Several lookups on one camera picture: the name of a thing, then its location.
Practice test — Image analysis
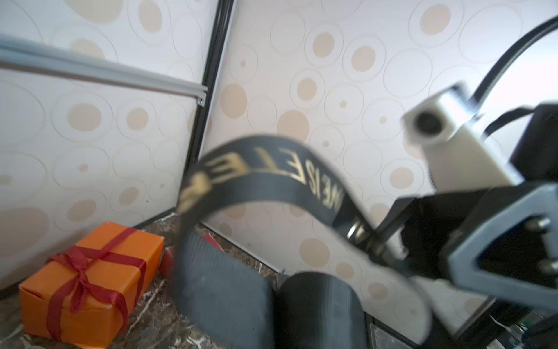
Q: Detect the black frame post right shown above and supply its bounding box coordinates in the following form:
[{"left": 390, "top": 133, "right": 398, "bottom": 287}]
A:
[{"left": 180, "top": 0, "right": 236, "bottom": 175}]

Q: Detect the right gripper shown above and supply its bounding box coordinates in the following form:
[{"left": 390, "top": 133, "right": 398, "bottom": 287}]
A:
[{"left": 374, "top": 102, "right": 558, "bottom": 349}]

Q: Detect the horizontal aluminium bar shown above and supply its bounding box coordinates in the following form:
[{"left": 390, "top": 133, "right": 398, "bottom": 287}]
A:
[{"left": 1, "top": 35, "right": 208, "bottom": 106}]

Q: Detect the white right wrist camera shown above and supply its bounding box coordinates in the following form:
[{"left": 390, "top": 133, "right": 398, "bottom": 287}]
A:
[{"left": 401, "top": 83, "right": 525, "bottom": 193}]

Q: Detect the orange gift box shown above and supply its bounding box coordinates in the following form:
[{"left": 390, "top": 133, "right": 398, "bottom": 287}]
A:
[{"left": 19, "top": 222, "right": 164, "bottom": 348}]

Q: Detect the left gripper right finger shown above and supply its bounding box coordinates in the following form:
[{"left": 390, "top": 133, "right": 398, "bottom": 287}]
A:
[{"left": 276, "top": 272, "right": 369, "bottom": 348}]

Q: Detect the red ribbon on orange box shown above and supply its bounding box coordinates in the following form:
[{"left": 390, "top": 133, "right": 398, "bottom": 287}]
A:
[{"left": 46, "top": 228, "right": 148, "bottom": 341}]

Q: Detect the black ribbon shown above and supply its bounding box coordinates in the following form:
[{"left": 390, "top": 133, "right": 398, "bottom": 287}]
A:
[{"left": 177, "top": 135, "right": 388, "bottom": 266}]

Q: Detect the dark red gift box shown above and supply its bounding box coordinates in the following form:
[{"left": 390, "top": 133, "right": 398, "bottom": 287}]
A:
[{"left": 159, "top": 234, "right": 225, "bottom": 280}]

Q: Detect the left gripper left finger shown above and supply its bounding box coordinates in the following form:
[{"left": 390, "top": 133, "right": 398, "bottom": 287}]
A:
[{"left": 171, "top": 231, "right": 275, "bottom": 348}]

